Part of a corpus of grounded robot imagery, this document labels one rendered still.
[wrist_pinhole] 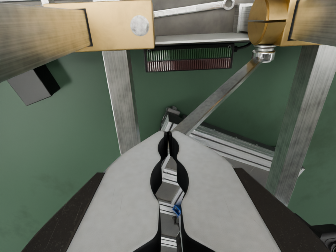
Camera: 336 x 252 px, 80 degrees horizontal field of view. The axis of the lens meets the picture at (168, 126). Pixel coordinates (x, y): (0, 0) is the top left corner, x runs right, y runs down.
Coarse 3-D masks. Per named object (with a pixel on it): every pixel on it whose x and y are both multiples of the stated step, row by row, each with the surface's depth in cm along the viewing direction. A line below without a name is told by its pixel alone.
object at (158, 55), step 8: (200, 48) 37; (208, 48) 37; (216, 48) 37; (224, 48) 38; (152, 56) 38; (160, 56) 38; (168, 56) 38; (176, 56) 38; (184, 56) 38; (192, 56) 38; (200, 56) 38; (208, 56) 38; (216, 56) 38; (224, 56) 38
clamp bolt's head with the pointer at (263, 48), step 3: (255, 45) 24; (258, 45) 23; (261, 45) 23; (264, 45) 23; (267, 45) 23; (270, 45) 23; (273, 45) 23; (255, 48) 24; (258, 48) 24; (261, 48) 23; (264, 48) 23; (267, 48) 23; (270, 48) 23; (273, 48) 23; (264, 51) 23; (267, 51) 23
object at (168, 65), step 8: (152, 64) 38; (160, 64) 38; (168, 64) 38; (176, 64) 39; (184, 64) 39; (192, 64) 39; (200, 64) 39; (208, 64) 39; (216, 64) 39; (224, 64) 39
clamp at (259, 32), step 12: (264, 0) 21; (276, 0) 20; (288, 0) 20; (252, 12) 23; (264, 12) 21; (276, 12) 20; (288, 12) 20; (252, 24) 24; (264, 24) 21; (276, 24) 21; (288, 24) 21; (252, 36) 24; (264, 36) 22; (276, 36) 22; (288, 36) 21
